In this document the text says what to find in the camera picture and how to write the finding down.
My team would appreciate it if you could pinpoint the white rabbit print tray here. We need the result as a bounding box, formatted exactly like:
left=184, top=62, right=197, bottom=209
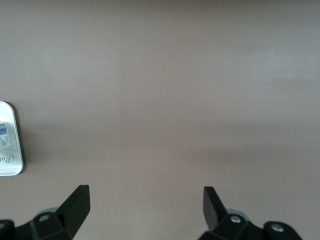
left=0, top=100, right=25, bottom=177

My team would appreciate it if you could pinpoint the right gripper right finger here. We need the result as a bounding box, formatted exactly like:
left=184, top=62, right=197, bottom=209
left=198, top=186, right=304, bottom=240

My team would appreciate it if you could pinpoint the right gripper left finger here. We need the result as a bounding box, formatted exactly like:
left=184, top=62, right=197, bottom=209
left=0, top=184, right=91, bottom=240

